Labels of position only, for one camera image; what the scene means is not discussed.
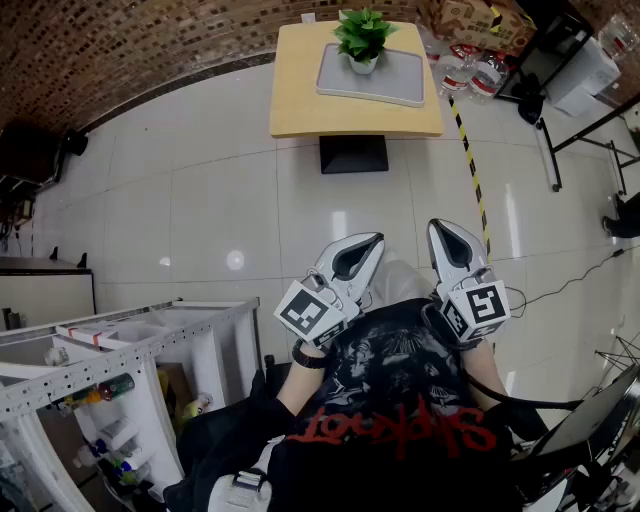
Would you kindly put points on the white low cabinet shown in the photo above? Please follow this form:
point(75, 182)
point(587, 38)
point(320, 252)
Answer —
point(45, 295)

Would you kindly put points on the person's right forearm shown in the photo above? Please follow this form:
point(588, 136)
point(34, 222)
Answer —
point(484, 370)

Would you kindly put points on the green potted plant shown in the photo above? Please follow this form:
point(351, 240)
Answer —
point(362, 37)

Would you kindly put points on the black folding table frame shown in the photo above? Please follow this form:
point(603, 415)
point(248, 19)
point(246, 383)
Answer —
point(580, 142)

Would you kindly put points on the white metal shelf rack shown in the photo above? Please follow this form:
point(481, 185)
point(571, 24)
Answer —
point(150, 345)

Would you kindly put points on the black metal stand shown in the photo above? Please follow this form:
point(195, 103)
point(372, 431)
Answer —
point(545, 65)

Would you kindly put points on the white wall socket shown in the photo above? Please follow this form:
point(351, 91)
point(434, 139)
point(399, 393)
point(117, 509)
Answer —
point(308, 18)

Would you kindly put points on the pile of clear plastic bottles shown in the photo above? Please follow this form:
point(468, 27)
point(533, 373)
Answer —
point(620, 35)

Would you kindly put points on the grey rectangular tray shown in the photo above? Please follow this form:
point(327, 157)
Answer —
point(395, 80)

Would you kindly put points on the black chair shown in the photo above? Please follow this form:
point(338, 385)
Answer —
point(30, 150)

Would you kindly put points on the person's light trouser leg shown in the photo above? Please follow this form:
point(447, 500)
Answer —
point(400, 280)

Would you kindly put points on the green bottle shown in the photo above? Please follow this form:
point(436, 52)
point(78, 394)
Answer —
point(116, 386)

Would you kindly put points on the white box appliance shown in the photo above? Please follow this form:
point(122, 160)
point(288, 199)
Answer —
point(585, 80)

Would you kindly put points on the brown cardboard box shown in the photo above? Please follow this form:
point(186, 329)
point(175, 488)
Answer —
point(475, 22)

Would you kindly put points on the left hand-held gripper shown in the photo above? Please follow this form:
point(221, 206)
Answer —
point(306, 311)

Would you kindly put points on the clear plastic water bottle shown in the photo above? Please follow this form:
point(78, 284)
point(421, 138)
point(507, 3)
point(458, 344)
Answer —
point(454, 75)
point(487, 75)

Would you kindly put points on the black laptop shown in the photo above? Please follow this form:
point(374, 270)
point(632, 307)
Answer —
point(585, 415)

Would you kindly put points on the white plastic bottle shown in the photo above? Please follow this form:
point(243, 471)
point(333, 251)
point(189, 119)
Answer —
point(119, 432)

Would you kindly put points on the person's black printed t-shirt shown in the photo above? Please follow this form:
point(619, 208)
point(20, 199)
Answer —
point(390, 410)

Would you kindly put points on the light wooden table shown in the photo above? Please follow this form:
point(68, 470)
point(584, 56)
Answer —
point(300, 90)

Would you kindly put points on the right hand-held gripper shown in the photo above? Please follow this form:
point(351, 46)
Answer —
point(479, 306)

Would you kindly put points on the white box with red stripes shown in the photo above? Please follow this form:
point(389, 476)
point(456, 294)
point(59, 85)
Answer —
point(87, 335)

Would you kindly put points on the person's left forearm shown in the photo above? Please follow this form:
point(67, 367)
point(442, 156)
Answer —
point(302, 382)

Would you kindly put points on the yellow green packet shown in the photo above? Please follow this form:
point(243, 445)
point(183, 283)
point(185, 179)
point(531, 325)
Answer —
point(196, 406)

